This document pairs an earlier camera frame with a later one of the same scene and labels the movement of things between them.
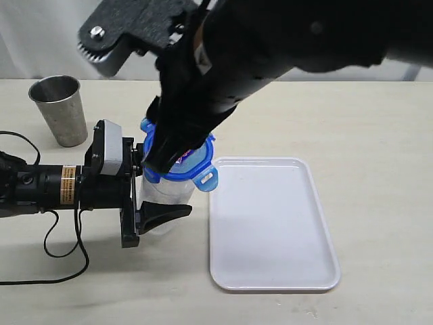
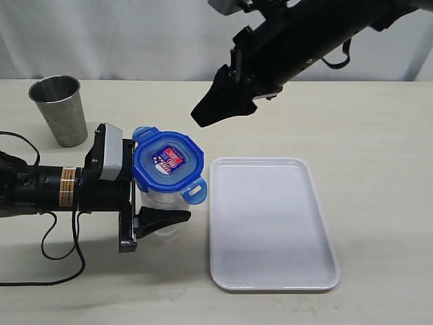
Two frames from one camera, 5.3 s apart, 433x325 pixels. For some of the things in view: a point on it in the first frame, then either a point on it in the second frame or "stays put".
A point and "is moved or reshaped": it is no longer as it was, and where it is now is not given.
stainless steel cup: x=59 y=99 stays put
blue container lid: x=195 y=164 is moved or reshaped
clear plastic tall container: x=168 y=191 is moved or reshaped
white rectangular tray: x=266 y=229 stays put
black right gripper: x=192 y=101 to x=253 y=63
